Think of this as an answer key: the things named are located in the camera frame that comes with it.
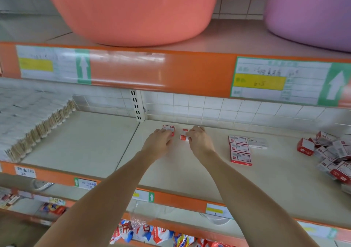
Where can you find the person's left hand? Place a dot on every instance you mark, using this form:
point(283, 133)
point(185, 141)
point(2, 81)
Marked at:
point(158, 144)

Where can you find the person's right hand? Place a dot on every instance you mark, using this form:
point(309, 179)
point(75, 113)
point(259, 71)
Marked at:
point(202, 144)

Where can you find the white shelf with orange edges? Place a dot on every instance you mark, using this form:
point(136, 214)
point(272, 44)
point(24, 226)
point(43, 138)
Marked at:
point(82, 140)

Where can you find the pile of red white boxes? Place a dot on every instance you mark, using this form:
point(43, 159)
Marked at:
point(329, 159)

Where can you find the person's left forearm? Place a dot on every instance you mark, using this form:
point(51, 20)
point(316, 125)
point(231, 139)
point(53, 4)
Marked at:
point(98, 205)

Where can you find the person's right forearm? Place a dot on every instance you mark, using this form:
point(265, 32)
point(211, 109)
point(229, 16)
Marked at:
point(258, 205)

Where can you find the white perforated shelf upright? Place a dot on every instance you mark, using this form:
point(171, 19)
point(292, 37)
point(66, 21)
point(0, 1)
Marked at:
point(137, 106)

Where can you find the small price label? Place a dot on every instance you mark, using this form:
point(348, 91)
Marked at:
point(218, 210)
point(143, 196)
point(85, 183)
point(318, 230)

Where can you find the pile of small colourful packets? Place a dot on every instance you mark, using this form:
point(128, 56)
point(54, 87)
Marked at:
point(159, 235)

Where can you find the large label with green arrow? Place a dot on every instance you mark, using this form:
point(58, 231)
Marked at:
point(290, 82)
point(52, 65)

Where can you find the row of beige bundles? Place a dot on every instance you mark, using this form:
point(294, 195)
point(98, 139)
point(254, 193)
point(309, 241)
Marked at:
point(27, 123)

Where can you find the white handwritten label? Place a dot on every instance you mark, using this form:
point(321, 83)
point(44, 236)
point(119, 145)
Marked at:
point(25, 172)

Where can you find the orange plastic basin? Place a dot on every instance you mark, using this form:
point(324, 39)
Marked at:
point(131, 8)

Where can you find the purple plastic basin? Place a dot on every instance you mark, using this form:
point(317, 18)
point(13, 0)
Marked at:
point(312, 11)

